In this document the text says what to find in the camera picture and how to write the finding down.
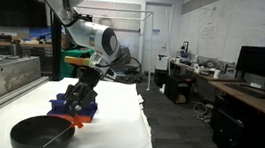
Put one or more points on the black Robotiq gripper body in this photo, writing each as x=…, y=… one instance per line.
x=88, y=82

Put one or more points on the white paper cup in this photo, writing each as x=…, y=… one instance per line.
x=216, y=74

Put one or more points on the white table cover sheet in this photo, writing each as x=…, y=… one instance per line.
x=116, y=126

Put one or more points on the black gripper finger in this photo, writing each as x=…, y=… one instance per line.
x=83, y=104
x=69, y=98

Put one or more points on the black keyboard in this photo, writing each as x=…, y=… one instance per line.
x=247, y=90

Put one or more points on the black upright post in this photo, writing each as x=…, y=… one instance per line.
x=55, y=48

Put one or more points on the white door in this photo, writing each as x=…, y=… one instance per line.
x=156, y=40

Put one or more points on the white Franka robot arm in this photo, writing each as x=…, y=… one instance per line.
x=86, y=33

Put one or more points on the black bowl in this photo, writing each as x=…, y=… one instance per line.
x=36, y=137

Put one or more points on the grey office chair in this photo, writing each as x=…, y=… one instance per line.
x=133, y=69

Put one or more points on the grey aluminium rail block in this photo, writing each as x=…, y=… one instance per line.
x=1, y=79

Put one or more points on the black wall television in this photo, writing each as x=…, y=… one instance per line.
x=12, y=10

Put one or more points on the black under-desk cabinet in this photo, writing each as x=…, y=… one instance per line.
x=177, y=89

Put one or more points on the wooden desk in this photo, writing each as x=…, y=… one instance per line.
x=253, y=99

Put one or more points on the green cloth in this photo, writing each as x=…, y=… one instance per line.
x=67, y=68

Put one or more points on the blue and orange tool holder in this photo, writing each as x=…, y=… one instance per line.
x=89, y=112

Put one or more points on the white pipe frame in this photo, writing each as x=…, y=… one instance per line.
x=149, y=45

